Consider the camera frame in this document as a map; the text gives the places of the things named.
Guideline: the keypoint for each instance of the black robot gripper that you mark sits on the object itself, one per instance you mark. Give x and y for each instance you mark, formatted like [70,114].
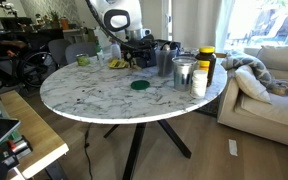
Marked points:
[137,48]

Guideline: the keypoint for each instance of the plain wooden block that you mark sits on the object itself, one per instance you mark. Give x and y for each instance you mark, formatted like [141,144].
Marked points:
[128,65]
[138,67]

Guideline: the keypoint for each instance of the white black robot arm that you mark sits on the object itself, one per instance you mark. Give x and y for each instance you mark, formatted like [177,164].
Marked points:
[120,18]

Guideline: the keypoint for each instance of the clear plastic cup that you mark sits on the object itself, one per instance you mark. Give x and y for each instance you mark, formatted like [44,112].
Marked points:
[165,65]

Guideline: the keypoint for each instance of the silver metal cup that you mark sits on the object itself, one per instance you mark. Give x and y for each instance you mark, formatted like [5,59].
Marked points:
[184,75]

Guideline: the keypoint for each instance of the white bottle tan cap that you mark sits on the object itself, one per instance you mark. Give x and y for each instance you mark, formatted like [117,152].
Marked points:
[116,51]

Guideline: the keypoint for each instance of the green round lid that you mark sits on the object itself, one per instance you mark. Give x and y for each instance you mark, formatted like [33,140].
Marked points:
[140,85]

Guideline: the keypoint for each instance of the small clear white-capped bottle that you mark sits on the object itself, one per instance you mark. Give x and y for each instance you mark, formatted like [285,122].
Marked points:
[100,59]

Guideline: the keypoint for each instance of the silver spoon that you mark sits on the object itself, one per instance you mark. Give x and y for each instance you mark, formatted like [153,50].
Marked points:
[165,47]

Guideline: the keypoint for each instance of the green glass bottle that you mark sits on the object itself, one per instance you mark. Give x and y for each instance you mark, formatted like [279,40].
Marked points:
[98,46]

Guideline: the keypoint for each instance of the grey upholstered chair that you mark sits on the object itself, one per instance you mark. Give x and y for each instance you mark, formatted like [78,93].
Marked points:
[58,50]
[80,50]

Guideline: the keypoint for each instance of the white plastic pill bottle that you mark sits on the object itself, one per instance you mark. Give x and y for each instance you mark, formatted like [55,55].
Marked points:
[199,85]

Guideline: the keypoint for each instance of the white curtain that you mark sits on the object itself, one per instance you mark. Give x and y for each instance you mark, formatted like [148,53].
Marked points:
[197,23]

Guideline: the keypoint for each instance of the orange bottle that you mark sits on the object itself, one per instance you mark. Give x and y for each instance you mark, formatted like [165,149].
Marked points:
[65,24]

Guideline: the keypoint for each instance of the amber jar yellow lid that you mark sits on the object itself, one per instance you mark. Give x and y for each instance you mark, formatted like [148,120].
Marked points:
[211,63]

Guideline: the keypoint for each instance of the black table base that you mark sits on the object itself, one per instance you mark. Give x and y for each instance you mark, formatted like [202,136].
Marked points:
[134,150]

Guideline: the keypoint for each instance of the potted green plant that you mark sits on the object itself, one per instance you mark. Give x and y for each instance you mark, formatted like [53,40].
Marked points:
[54,18]

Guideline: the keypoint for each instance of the dark door mat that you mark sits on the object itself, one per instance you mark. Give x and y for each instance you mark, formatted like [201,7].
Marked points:
[210,108]

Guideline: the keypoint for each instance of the grey patterned blanket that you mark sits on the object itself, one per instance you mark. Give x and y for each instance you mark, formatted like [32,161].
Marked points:
[250,61]

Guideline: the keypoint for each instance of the white pillow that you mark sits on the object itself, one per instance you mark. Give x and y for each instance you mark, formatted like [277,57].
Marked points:
[250,83]

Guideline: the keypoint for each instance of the dark bicycle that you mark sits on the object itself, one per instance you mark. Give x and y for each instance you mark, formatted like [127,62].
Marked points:
[14,44]

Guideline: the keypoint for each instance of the light wooden bench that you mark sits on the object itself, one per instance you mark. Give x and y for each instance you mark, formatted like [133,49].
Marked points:
[34,133]

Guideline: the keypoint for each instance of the white paper scrap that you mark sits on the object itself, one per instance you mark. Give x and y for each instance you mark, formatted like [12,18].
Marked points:
[233,147]

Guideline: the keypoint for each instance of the beige sofa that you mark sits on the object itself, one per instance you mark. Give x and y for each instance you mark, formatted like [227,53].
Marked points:
[274,113]

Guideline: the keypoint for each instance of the black red camera clamp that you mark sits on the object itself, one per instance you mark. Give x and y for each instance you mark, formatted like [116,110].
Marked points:
[15,146]

